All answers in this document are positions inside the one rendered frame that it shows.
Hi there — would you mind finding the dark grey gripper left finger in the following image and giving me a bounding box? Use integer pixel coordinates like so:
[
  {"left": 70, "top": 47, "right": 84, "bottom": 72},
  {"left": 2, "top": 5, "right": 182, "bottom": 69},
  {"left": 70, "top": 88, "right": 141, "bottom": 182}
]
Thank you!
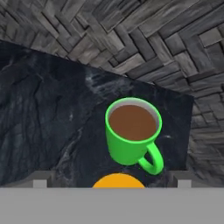
[{"left": 3, "top": 171, "right": 57, "bottom": 189}]

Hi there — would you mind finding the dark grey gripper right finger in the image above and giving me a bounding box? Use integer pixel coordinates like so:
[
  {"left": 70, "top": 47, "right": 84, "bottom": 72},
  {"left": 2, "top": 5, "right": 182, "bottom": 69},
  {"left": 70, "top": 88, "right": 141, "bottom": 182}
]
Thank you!
[{"left": 169, "top": 171, "right": 212, "bottom": 189}]

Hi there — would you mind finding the green mug with brown drink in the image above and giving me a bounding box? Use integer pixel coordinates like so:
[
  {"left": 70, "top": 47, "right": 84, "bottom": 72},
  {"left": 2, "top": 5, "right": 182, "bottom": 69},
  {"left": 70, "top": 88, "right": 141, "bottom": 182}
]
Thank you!
[{"left": 104, "top": 96, "right": 165, "bottom": 176}]

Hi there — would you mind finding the orange round fruit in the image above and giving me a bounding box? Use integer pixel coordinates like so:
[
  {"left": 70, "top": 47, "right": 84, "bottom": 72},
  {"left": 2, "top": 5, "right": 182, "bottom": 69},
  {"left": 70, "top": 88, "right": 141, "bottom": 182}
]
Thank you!
[{"left": 92, "top": 172, "right": 146, "bottom": 189}]

